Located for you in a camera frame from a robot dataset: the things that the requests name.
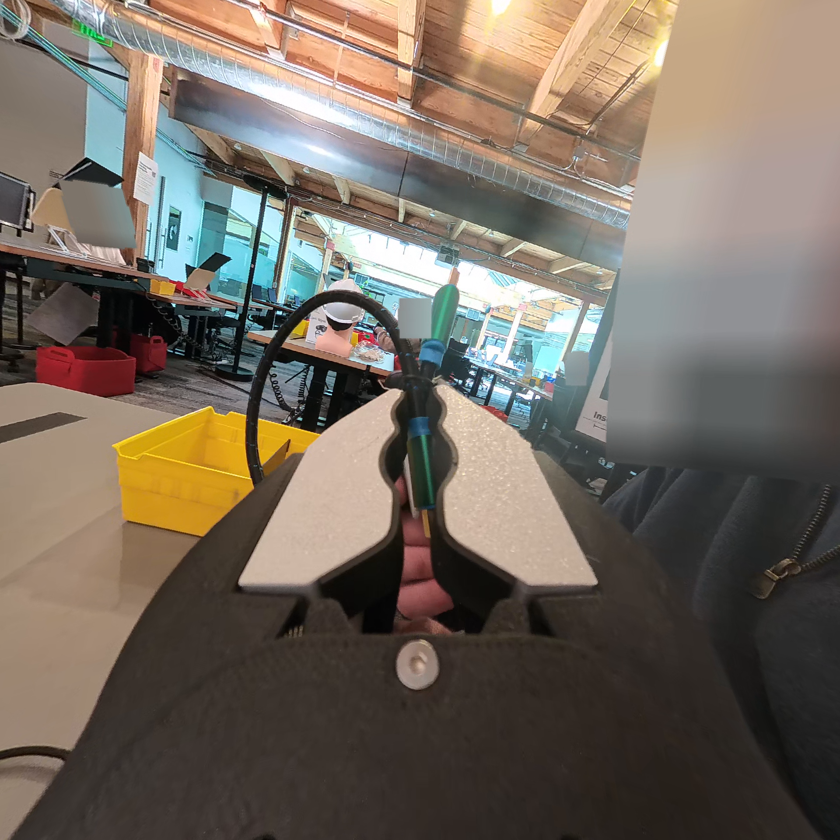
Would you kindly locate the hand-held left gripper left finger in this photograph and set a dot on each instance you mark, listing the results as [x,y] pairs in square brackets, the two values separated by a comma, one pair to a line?
[315,525]

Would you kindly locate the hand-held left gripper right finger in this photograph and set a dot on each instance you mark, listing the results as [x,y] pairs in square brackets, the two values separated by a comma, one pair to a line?
[519,525]

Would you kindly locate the yellow plastic bin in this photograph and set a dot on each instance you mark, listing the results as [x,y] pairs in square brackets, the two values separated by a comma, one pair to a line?
[177,479]

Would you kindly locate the person's right hand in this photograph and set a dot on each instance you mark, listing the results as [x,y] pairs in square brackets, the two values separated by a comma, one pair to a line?
[418,571]

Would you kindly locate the framed marker sign board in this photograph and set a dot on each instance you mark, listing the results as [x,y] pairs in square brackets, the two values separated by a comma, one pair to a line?
[593,407]

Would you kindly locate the wooden top office desk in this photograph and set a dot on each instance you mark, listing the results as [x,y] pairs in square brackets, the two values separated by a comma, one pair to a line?
[315,352]

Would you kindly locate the small yellow bin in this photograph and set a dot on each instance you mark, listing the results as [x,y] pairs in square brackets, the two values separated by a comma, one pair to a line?
[163,288]
[299,328]

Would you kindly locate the mannequin head white helmet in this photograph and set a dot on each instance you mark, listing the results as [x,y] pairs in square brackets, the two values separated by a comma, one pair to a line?
[341,309]

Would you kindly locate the red bag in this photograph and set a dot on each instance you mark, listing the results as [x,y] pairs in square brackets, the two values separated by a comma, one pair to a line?
[148,355]

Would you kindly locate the person's black top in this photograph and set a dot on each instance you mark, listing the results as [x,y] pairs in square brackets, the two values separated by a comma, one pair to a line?
[748,617]

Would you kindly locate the black stand pole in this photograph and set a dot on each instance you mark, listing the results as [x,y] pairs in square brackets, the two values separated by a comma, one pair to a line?
[256,263]

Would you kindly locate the red storage bin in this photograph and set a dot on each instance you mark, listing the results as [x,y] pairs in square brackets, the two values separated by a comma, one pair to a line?
[85,372]

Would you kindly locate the long wooden work desk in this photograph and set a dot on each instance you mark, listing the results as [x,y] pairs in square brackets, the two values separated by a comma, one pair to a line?
[66,256]

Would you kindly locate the black computer monitor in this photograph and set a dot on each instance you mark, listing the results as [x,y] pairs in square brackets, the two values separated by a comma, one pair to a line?
[13,204]

